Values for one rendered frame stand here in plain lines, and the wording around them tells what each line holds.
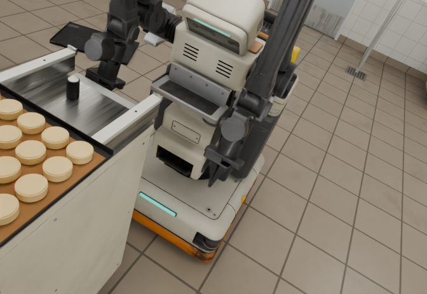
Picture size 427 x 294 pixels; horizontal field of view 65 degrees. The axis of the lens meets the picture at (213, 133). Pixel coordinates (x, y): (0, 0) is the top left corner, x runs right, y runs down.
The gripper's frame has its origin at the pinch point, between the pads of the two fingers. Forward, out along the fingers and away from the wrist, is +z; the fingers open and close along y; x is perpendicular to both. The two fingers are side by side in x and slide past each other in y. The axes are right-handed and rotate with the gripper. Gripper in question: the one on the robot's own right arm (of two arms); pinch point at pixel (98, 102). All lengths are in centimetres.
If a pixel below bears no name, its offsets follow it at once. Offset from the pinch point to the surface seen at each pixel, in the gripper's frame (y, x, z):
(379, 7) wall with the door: 82, 411, -118
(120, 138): 21.3, -20.9, -4.9
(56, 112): 2.8, -20.7, -1.9
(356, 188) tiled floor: 116, 151, 30
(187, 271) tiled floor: 47, 36, 68
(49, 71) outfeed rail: -7.7, -13.8, -7.4
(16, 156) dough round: 13.9, -42.2, -2.6
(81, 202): 22.6, -30.7, 8.4
